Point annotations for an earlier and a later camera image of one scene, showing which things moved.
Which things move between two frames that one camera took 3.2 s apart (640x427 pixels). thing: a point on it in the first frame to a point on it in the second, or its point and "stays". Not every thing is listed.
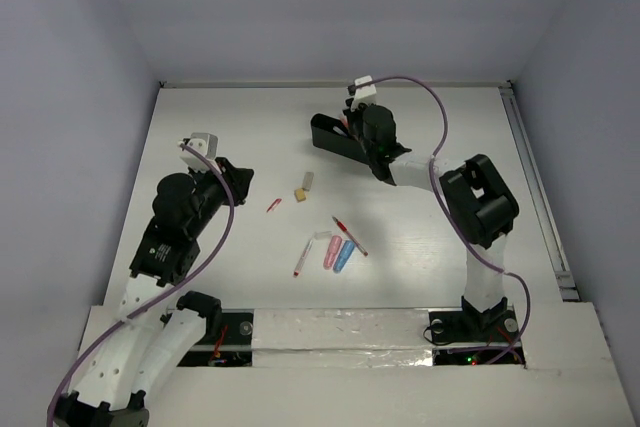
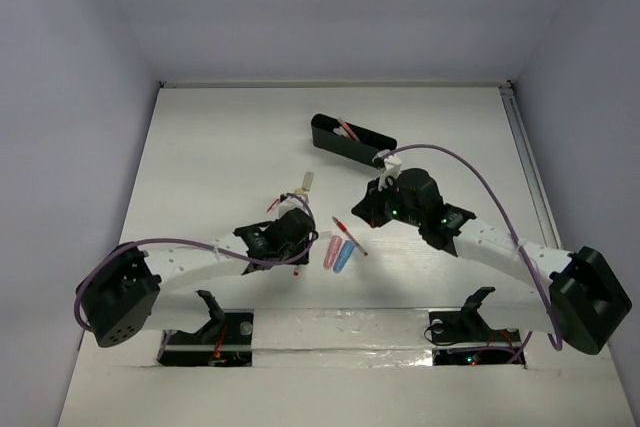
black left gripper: (232, 178) to (304, 235)
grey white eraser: (308, 181) stays
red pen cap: (276, 202) stays
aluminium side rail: (567, 288) stays
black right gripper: (352, 115) to (368, 208)
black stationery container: (324, 136) stays
